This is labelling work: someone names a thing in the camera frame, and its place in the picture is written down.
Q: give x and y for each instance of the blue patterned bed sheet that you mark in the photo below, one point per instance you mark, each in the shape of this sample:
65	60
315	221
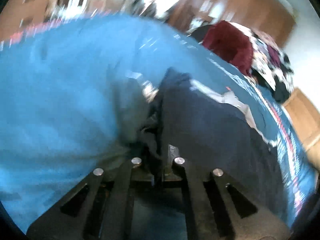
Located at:
75	93

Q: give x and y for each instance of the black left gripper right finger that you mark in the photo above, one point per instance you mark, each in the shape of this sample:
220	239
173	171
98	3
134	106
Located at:
217	206

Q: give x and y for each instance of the pile of mixed clothes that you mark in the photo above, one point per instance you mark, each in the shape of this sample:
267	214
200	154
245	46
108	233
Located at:
271	66

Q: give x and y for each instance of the wooden bed headboard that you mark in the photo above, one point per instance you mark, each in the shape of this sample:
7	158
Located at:
305	119

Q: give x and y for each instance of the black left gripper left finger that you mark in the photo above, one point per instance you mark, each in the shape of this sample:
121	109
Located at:
99	207

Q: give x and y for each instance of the navy work jacket grey collar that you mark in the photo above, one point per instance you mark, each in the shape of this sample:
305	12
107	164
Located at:
185	120

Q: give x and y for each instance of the dark red velvet garment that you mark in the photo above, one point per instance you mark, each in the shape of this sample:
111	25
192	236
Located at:
231	45

